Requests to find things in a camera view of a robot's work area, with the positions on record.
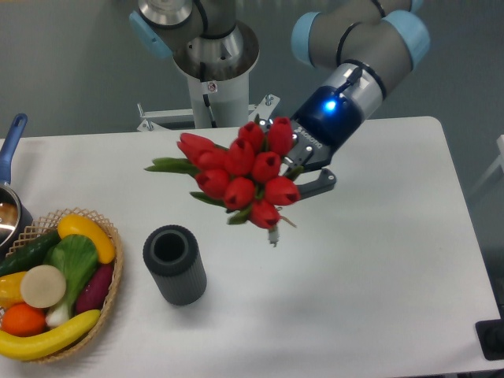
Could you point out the dark grey ribbed vase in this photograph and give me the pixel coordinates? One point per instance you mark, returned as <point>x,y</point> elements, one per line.
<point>172,256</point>

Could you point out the blue handled saucepan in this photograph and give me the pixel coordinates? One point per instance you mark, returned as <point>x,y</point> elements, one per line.
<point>14,216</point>

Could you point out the green bok choy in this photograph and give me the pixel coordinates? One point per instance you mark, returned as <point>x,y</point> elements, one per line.
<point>76,258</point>

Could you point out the dark green cucumber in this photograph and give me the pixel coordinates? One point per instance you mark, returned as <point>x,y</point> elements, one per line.
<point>29,255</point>

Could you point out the woven wicker basket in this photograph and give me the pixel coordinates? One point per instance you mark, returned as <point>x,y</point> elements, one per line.
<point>49,223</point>

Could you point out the white frame at right edge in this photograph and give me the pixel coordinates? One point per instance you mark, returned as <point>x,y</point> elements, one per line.
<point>490,177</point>

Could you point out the purple sweet potato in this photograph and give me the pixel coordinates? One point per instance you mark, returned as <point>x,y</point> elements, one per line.
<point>96,290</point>

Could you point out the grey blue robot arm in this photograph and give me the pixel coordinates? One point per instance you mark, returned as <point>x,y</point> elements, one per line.
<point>369,47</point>

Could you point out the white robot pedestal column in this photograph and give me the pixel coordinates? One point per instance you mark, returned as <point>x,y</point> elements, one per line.
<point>214,104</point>

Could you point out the red tulip bouquet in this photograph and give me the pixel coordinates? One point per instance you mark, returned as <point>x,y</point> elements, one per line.
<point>243,178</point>

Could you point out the black device at table edge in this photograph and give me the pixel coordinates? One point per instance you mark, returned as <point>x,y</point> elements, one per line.
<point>490,336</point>

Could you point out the yellow bell pepper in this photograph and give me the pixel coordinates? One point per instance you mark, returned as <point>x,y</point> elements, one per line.
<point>10,289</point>

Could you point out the beige round disc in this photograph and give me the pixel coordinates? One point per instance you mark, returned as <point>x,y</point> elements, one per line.
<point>43,286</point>

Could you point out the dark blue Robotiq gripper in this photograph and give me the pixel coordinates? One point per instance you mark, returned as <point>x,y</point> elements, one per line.
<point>320,127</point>

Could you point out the yellow banana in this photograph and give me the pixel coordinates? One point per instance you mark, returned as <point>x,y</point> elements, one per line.
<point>40,346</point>

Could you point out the orange fruit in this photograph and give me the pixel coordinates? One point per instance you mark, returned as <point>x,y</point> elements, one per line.
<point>23,320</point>

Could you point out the yellow squash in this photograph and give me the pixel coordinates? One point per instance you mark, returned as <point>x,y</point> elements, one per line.
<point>75,224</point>

